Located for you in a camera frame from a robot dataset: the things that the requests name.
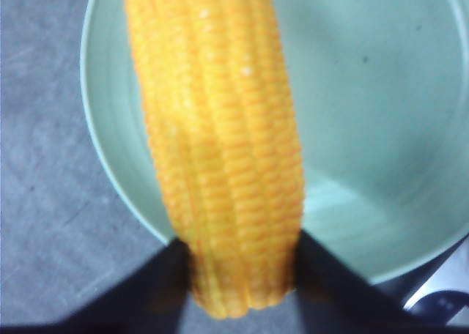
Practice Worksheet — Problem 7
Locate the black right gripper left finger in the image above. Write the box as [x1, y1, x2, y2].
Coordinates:
[1, 239, 189, 333]

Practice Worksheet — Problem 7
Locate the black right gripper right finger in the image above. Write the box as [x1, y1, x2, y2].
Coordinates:
[294, 231, 468, 333]

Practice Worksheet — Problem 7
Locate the yellow corn cob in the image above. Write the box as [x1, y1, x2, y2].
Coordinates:
[123, 0, 305, 319]

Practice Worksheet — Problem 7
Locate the silver digital kitchen scale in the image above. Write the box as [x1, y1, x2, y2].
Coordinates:
[404, 273, 468, 327]

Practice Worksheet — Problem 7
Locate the light green plate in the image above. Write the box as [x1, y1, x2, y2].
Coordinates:
[79, 0, 469, 286]

